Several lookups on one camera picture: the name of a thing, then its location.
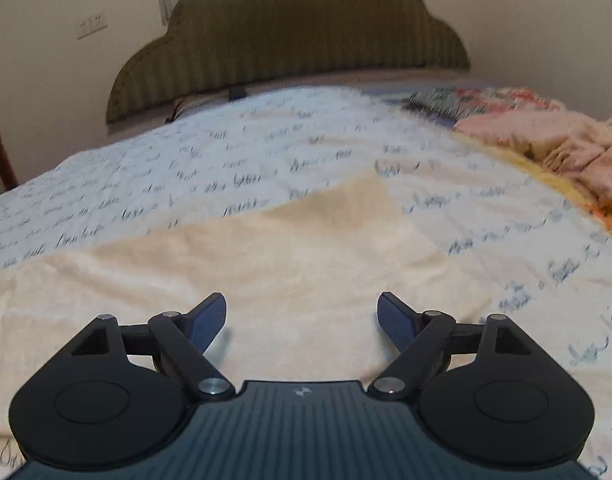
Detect cream pants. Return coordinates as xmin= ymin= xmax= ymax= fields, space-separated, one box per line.
xmin=0 ymin=170 xmax=451 ymax=441

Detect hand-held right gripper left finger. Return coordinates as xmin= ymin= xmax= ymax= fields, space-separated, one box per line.
xmin=68 ymin=292 xmax=237 ymax=402

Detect white script-print blanket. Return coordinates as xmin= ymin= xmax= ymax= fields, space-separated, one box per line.
xmin=0 ymin=85 xmax=612 ymax=480

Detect striped pillow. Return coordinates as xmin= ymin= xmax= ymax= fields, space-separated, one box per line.
xmin=166 ymin=92 xmax=237 ymax=122

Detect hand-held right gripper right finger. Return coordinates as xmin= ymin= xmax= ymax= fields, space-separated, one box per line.
xmin=368 ymin=291 xmax=534 ymax=402

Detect pink clothes pile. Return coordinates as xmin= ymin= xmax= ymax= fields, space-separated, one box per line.
xmin=453 ymin=109 xmax=612 ymax=211

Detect green padded headboard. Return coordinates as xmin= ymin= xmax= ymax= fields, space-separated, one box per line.
xmin=106 ymin=0 xmax=471 ymax=123

